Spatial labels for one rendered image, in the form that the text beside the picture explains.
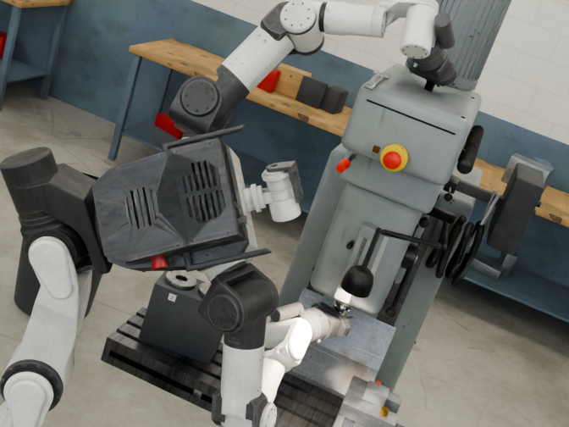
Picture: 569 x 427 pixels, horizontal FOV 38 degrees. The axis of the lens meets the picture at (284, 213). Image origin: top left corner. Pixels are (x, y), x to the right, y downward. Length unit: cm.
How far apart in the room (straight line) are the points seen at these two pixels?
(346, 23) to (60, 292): 85
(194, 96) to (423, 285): 110
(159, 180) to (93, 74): 553
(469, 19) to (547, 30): 406
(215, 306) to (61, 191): 40
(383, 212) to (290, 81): 402
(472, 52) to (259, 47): 63
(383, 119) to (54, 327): 87
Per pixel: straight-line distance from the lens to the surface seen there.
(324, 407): 239
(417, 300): 257
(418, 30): 178
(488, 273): 596
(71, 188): 178
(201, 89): 176
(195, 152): 163
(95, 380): 383
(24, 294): 415
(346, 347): 262
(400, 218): 201
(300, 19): 180
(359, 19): 181
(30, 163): 178
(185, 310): 232
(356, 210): 203
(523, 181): 226
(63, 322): 190
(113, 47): 703
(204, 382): 231
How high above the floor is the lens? 221
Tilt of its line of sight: 21 degrees down
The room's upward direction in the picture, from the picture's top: 19 degrees clockwise
